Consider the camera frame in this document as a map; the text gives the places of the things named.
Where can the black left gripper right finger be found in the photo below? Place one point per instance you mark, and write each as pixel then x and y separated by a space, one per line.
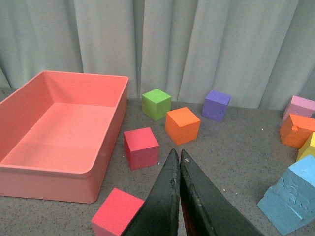
pixel 206 211

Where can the salmon red plastic bin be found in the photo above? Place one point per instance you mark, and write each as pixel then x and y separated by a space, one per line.
pixel 57 135

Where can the chipped orange foam block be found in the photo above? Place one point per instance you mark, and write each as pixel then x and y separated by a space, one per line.
pixel 296 130

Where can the pink foam block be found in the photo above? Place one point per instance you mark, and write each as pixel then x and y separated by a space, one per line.
pixel 299 106

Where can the red foam block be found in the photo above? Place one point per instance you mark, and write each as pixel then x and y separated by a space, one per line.
pixel 115 214
pixel 141 148

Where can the near red foam block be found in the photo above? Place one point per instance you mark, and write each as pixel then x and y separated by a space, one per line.
pixel 115 214

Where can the notched light blue foam block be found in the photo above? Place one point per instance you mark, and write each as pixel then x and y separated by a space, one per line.
pixel 284 217

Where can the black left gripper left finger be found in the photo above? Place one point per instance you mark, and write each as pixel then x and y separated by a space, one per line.
pixel 159 214

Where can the grey pleated curtain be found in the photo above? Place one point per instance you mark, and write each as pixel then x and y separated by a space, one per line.
pixel 261 52

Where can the purple foam block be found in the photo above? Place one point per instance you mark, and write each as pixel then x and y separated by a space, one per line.
pixel 215 105

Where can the yellow foam block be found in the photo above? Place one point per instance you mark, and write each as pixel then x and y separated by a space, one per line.
pixel 308 148

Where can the green foam block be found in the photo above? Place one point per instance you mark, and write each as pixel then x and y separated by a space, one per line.
pixel 155 104

